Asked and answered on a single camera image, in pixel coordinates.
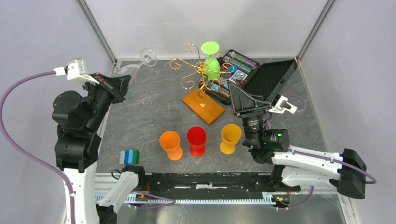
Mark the black poker chip case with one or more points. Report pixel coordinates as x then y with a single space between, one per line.
265 80

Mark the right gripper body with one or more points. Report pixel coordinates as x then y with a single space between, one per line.
252 112

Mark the green wine glass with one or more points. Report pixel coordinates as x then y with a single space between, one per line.
211 64

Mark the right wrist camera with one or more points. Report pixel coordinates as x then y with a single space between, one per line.
281 104

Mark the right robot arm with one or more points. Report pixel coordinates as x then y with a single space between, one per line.
295 166

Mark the blue green block stack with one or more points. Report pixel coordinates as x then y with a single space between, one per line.
129 157

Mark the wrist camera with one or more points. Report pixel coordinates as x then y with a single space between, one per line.
281 104
76 71

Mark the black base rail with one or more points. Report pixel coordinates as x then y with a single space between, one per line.
156 190

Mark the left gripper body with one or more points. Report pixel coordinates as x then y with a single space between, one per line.
103 91

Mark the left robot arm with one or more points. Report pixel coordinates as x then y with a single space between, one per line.
77 150

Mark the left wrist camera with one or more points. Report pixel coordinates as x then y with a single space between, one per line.
76 71

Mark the yellow wine glass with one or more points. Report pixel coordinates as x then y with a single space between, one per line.
230 136

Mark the red wine glass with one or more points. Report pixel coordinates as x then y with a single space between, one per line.
197 137

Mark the orange wine glass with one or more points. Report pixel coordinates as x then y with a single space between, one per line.
170 142

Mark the gold wire glass rack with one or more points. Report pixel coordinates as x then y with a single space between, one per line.
197 100

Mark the clear wine glass back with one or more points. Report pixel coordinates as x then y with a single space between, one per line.
148 58

